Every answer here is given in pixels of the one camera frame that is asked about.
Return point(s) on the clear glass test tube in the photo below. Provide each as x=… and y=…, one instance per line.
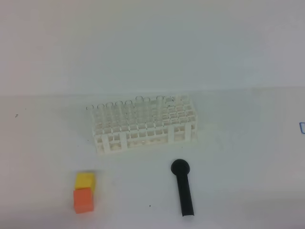
x=147, y=109

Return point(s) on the yellow cube block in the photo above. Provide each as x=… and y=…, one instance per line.
x=85, y=180

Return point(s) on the white plastic test tube rack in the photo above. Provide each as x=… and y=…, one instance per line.
x=179, y=124

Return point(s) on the orange cube block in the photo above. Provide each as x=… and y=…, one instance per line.
x=83, y=200

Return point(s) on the black plastic scoop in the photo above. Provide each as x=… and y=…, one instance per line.
x=180, y=168

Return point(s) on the clear test tube in rack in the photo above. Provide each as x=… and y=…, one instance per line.
x=129, y=111
x=139, y=109
x=101, y=115
x=109, y=108
x=90, y=110
x=159, y=107
x=119, y=112

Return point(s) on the blue marking at table edge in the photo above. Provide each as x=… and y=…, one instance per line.
x=302, y=127

